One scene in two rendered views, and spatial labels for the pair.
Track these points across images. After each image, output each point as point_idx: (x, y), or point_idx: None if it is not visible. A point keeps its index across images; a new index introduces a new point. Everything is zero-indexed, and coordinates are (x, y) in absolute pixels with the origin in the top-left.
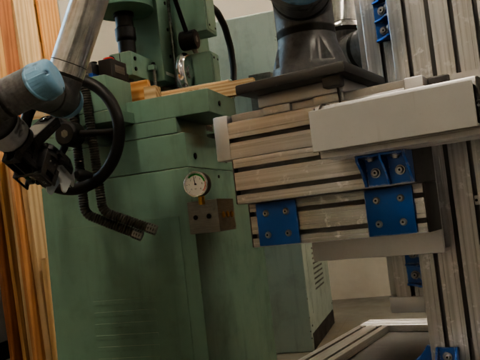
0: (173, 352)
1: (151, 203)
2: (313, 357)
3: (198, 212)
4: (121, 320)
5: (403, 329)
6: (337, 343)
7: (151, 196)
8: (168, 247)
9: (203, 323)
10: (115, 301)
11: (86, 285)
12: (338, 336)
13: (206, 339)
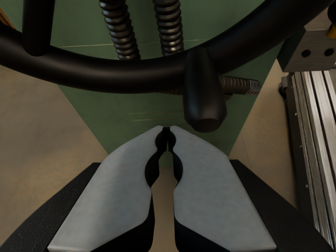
0: (207, 138)
1: (222, 15)
2: (330, 145)
3: (315, 46)
4: (160, 123)
5: (335, 66)
6: (320, 106)
7: (228, 1)
8: (232, 73)
9: (242, 124)
10: (154, 114)
11: (116, 102)
12: (308, 89)
13: (240, 131)
